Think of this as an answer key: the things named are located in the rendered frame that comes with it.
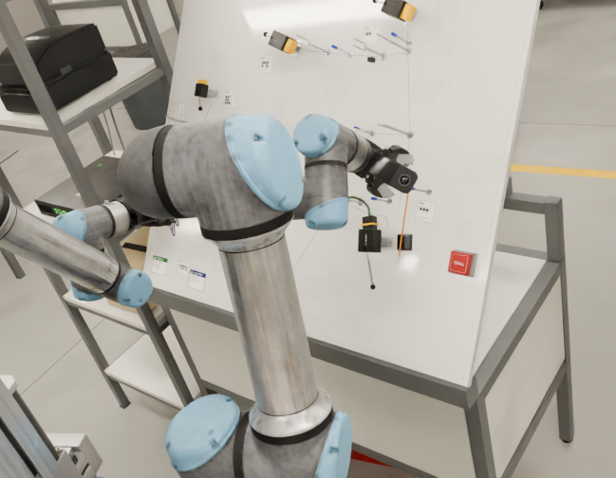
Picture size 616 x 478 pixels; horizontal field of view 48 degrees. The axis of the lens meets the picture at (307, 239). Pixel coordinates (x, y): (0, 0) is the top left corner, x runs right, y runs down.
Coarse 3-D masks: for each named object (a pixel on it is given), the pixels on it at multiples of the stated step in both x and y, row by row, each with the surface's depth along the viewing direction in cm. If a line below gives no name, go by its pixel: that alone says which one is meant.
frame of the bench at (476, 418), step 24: (552, 264) 199; (168, 312) 239; (528, 312) 185; (504, 336) 180; (192, 360) 250; (504, 360) 176; (480, 384) 169; (552, 384) 214; (480, 408) 169; (480, 432) 172; (528, 432) 202; (384, 456) 208; (480, 456) 178
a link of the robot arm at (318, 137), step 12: (300, 120) 119; (312, 120) 117; (324, 120) 116; (300, 132) 118; (312, 132) 117; (324, 132) 116; (336, 132) 118; (348, 132) 122; (300, 144) 118; (312, 144) 116; (324, 144) 116; (336, 144) 118; (348, 144) 122; (312, 156) 118; (324, 156) 118; (336, 156) 118; (348, 156) 123
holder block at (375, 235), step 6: (360, 234) 169; (372, 234) 167; (378, 234) 169; (360, 240) 169; (366, 240) 168; (372, 240) 167; (378, 240) 169; (360, 246) 169; (366, 246) 168; (372, 246) 167; (378, 246) 169
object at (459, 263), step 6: (456, 252) 160; (462, 252) 159; (450, 258) 160; (456, 258) 160; (462, 258) 159; (468, 258) 158; (450, 264) 160; (456, 264) 160; (462, 264) 159; (468, 264) 158; (450, 270) 160; (456, 270) 159; (462, 270) 158; (468, 270) 158
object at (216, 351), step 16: (176, 320) 239; (192, 320) 231; (192, 336) 239; (208, 336) 231; (224, 336) 224; (192, 352) 246; (208, 352) 238; (224, 352) 231; (240, 352) 224; (208, 368) 246; (224, 368) 238; (240, 368) 231; (224, 384) 246; (240, 384) 238
